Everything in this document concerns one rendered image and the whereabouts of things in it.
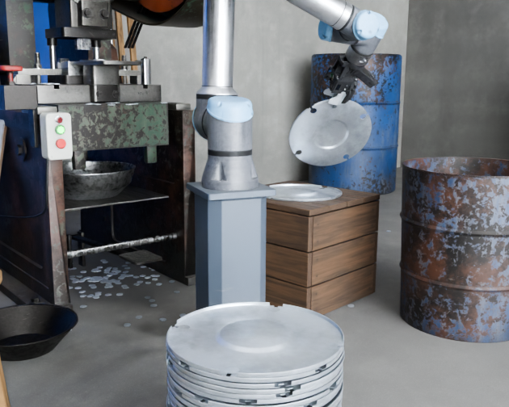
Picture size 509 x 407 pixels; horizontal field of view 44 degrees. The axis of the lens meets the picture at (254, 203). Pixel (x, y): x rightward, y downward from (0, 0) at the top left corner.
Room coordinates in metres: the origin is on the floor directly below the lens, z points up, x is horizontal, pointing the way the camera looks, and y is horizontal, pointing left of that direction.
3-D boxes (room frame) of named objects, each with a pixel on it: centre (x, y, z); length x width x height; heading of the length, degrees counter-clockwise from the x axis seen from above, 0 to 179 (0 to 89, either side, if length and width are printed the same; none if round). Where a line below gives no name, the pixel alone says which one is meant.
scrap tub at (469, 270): (1.85, -0.65, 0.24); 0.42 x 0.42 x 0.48
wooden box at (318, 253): (2.08, -0.15, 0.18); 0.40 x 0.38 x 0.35; 47
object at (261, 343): (0.97, 0.00, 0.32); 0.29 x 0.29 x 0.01
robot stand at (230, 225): (1.64, 0.06, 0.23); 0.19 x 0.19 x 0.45; 23
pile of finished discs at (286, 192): (2.08, -0.15, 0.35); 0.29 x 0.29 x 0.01
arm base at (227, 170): (1.64, 0.06, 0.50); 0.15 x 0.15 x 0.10
